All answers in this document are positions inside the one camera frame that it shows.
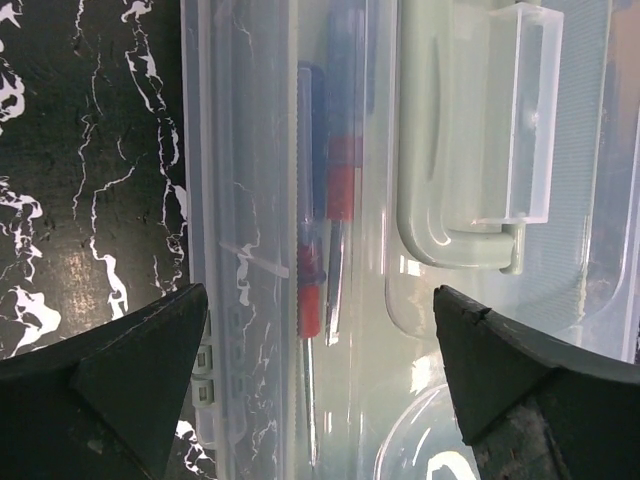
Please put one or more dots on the red handled screwdriver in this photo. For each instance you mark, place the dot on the red handled screwdriver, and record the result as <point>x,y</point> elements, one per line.
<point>344,82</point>

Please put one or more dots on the translucent green tool box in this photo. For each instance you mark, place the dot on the translucent green tool box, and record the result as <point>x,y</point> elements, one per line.
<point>500,157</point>

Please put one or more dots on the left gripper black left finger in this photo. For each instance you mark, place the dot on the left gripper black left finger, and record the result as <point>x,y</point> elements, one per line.
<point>103,404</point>

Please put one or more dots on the blue handled screwdriver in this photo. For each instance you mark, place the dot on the blue handled screwdriver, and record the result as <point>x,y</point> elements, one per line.
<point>311,205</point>

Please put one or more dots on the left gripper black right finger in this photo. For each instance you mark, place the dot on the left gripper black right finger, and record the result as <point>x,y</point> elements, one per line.
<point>532,406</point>

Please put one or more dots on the black marble pattern mat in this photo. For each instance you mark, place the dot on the black marble pattern mat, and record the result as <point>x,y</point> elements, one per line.
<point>94,210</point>

